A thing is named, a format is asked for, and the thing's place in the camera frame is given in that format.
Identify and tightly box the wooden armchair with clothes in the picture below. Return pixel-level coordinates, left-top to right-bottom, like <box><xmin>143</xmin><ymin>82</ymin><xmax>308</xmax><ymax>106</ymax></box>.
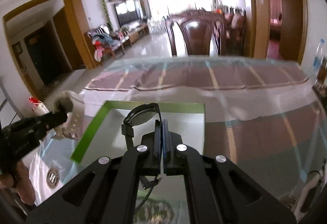
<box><xmin>87</xmin><ymin>24</ymin><xmax>129</xmax><ymax>62</ymax></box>

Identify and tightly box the green vine garland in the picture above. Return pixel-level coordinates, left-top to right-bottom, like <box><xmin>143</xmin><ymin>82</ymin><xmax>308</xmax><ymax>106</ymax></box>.
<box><xmin>100</xmin><ymin>0</ymin><xmax>113</xmax><ymax>31</ymax></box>

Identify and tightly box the red white paper bag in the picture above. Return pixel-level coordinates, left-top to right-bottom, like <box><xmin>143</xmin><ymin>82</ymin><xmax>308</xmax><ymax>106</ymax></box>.
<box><xmin>28</xmin><ymin>97</ymin><xmax>49</xmax><ymax>115</ymax></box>

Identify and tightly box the clear water bottle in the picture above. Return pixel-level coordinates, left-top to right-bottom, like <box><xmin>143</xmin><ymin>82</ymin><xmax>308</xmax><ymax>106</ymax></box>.
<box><xmin>311</xmin><ymin>39</ymin><xmax>325</xmax><ymax>79</ymax></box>

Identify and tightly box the flat screen television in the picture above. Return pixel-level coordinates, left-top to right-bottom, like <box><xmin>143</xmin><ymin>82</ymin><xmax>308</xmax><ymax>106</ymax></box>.
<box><xmin>114</xmin><ymin>0</ymin><xmax>141</xmax><ymax>26</ymax></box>

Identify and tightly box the left hand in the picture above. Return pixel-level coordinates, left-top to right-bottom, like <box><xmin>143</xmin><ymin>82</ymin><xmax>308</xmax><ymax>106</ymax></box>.
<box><xmin>1</xmin><ymin>160</ymin><xmax>36</xmax><ymax>206</ymax></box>

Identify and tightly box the green jewelry box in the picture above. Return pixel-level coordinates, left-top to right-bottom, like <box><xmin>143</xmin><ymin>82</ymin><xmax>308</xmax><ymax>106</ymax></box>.
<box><xmin>70</xmin><ymin>100</ymin><xmax>206</xmax><ymax>224</ymax></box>

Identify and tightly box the dark wooden dining chair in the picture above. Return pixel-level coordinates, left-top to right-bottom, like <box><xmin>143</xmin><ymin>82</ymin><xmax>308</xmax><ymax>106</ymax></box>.
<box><xmin>165</xmin><ymin>9</ymin><xmax>227</xmax><ymax>56</ymax></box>

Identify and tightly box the black wrist watch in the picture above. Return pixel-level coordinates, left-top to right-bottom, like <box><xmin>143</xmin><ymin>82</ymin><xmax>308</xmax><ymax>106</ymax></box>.
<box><xmin>121</xmin><ymin>103</ymin><xmax>162</xmax><ymax>190</ymax></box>

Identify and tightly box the wooden tv cabinet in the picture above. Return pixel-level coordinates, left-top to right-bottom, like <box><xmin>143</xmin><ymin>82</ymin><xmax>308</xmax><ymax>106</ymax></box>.
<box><xmin>121</xmin><ymin>23</ymin><xmax>149</xmax><ymax>45</ymax></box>

